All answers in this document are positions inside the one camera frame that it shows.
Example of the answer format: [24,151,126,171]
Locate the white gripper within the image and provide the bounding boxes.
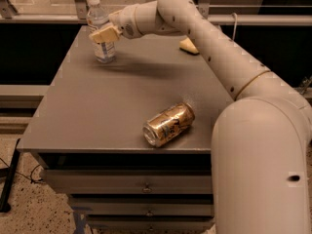
[89,4,142,44]

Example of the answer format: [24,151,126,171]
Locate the clear plastic water bottle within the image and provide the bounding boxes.
[87,0,115,63]

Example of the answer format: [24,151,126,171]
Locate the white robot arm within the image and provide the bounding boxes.
[91,0,312,234]

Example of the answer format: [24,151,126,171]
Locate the orange gold soda can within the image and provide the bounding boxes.
[142,102,195,147]

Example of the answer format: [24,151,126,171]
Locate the yellow sponge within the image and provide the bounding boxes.
[179,38,199,55]

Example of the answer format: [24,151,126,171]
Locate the grey drawer cabinet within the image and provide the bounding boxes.
[17,24,235,234]

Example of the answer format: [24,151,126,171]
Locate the top grey drawer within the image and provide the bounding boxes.
[41,170,213,194]

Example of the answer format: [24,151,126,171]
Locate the grey drawer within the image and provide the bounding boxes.
[87,215,213,231]
[69,195,214,216]
[41,170,213,194]

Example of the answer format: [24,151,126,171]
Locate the middle grey drawer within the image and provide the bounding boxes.
[69,195,214,216]

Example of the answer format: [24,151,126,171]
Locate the black floor stand leg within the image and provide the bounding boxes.
[0,149,20,213]

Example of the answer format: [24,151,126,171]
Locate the bottom grey drawer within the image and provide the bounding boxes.
[87,215,213,231]

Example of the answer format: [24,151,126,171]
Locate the metal railing frame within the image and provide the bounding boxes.
[0,0,312,26]

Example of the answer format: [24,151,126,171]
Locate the white hanging cable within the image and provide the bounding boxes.
[229,13,239,43]

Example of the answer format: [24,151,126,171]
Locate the black floor cable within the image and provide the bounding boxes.
[0,157,45,185]

